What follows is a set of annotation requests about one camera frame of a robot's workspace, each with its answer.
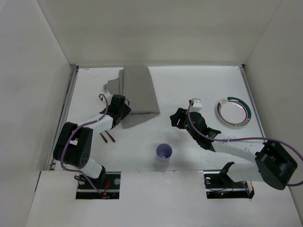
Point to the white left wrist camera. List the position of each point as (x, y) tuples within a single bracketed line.
[(108, 97)]

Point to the grey cloth placemat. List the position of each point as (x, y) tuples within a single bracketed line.
[(136, 84)]

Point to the left aluminium table rail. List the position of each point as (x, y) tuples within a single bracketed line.
[(64, 112)]

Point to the brown wooden spoon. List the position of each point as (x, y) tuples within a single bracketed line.
[(110, 136)]

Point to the purple plastic cup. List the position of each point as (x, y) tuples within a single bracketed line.
[(164, 152)]

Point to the white front cover board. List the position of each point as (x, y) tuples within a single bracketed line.
[(157, 199)]

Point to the brown wooden fork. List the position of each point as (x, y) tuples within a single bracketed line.
[(103, 137)]

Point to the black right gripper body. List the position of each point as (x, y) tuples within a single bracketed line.
[(179, 118)]

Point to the right aluminium table rail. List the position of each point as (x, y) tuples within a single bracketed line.
[(254, 127)]

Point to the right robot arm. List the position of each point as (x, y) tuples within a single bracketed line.
[(268, 161)]

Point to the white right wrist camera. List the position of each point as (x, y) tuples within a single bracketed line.
[(195, 105)]

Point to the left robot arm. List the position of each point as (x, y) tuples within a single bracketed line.
[(73, 146)]

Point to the aluminium table rail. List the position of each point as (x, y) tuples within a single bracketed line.
[(254, 127), (64, 112)]

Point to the white plate green rim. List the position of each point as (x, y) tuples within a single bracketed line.
[(233, 111)]

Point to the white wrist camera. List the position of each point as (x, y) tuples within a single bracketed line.
[(195, 105), (108, 97)]

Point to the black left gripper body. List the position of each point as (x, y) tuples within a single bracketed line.
[(123, 109)]

